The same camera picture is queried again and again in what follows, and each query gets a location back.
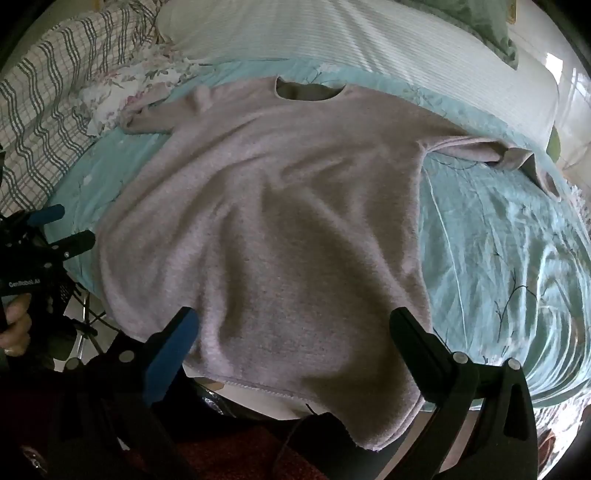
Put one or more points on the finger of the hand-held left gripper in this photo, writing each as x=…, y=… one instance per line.
x=76, y=244
x=46, y=215

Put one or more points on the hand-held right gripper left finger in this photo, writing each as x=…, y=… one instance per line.
x=170, y=353

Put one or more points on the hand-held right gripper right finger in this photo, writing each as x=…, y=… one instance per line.
x=415, y=355

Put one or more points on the pink knit sweater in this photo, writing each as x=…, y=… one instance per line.
x=277, y=230

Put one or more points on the person's left hand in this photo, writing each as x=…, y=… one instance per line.
x=14, y=325

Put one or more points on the dark metal stand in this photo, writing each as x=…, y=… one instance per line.
x=85, y=323

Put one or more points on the person's dark red clothing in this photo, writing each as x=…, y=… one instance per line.
x=231, y=454

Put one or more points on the grey plaid blanket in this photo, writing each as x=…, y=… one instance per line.
x=46, y=92

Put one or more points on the teal floral quilt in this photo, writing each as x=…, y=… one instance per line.
x=498, y=240

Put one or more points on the pink floral sheet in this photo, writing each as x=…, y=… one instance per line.
x=120, y=87

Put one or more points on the plain green pillow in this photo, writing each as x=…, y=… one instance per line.
x=461, y=18

